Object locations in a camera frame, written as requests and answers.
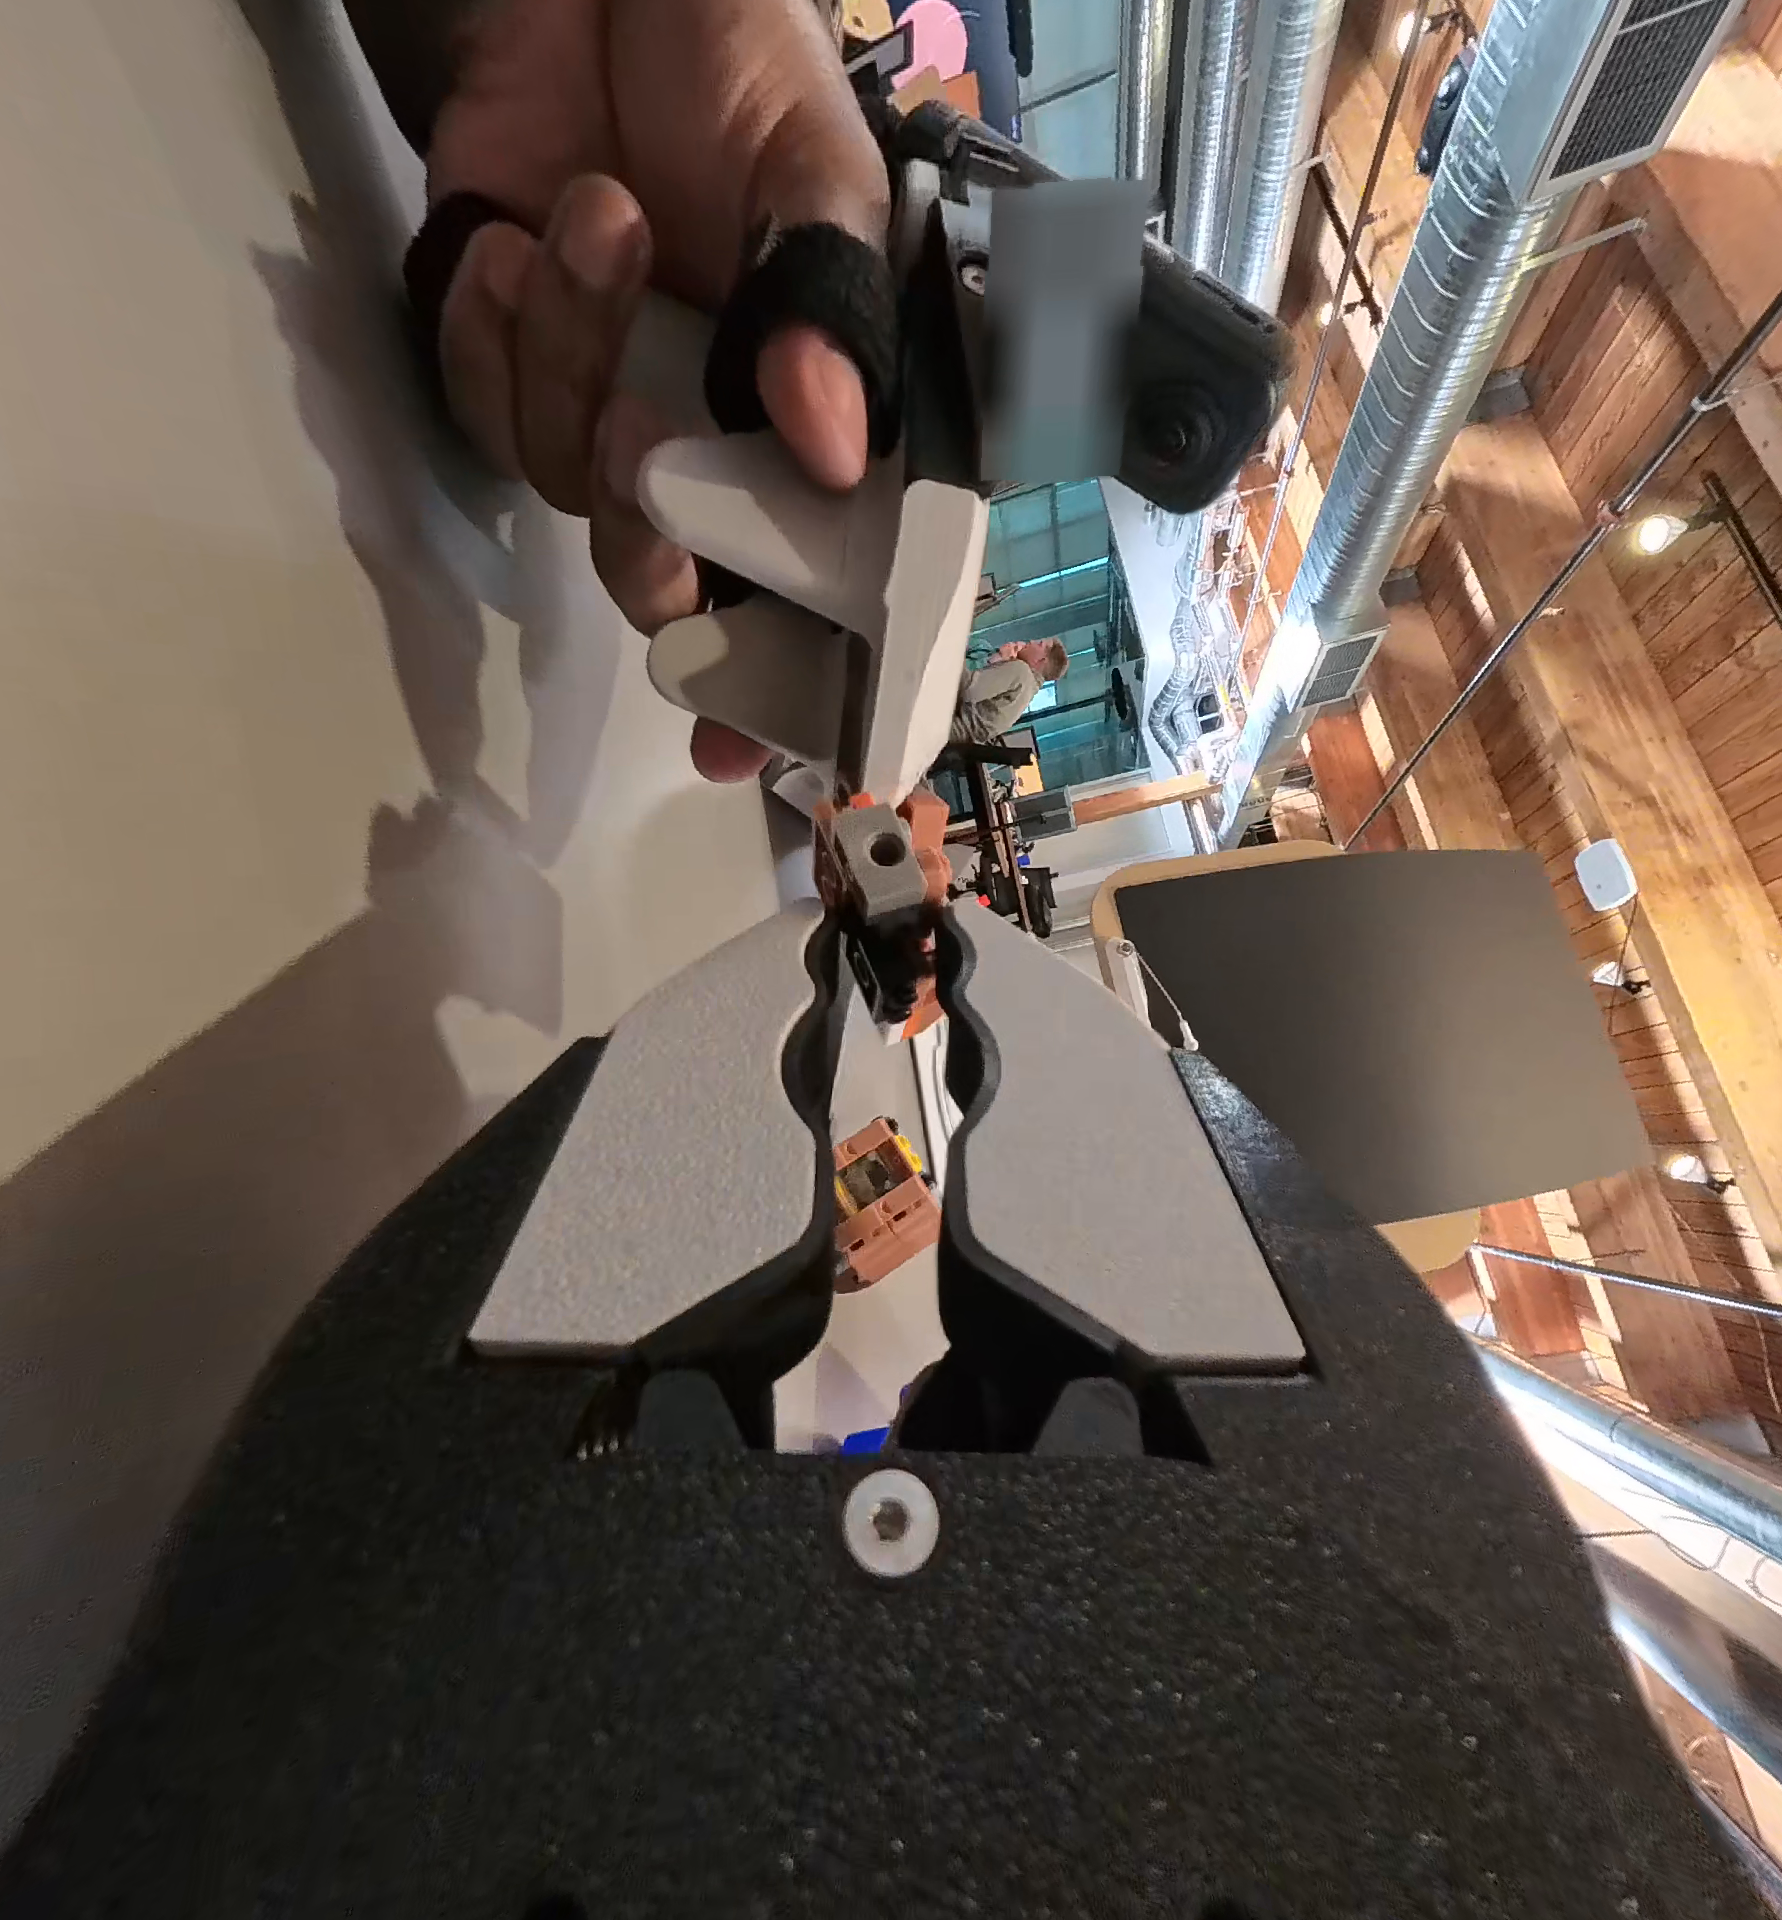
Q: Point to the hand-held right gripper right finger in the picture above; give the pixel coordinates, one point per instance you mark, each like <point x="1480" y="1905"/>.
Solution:
<point x="1115" y="1186"/>

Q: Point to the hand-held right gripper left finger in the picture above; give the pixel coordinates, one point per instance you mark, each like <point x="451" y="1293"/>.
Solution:
<point x="666" y="1186"/>

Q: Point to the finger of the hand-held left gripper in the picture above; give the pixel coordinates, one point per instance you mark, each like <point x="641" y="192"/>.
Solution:
<point x="921" y="600"/>
<point x="757" y="683"/>

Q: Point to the small orange brown brick assembly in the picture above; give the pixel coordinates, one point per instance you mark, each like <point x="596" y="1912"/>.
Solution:
<point x="884" y="871"/>

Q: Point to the grey desk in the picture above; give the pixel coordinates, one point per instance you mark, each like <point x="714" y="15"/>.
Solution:
<point x="156" y="600"/>

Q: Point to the person's left hand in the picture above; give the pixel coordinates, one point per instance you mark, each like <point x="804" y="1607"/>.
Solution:
<point x="652" y="121"/>

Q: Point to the colourful brick model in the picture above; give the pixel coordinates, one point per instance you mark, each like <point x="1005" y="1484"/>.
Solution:
<point x="884" y="1201"/>

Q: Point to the black board with tan rim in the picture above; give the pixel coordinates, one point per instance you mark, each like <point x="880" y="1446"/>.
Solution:
<point x="1372" y="1022"/>

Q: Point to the white ceiling device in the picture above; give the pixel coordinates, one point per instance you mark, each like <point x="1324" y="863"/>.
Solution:
<point x="1607" y="877"/>

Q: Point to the spiral silver ventilation duct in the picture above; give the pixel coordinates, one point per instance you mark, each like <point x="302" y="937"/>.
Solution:
<point x="1447" y="331"/>

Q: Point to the smooth silver duct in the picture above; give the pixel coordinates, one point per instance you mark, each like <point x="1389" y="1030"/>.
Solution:
<point x="1700" y="1500"/>

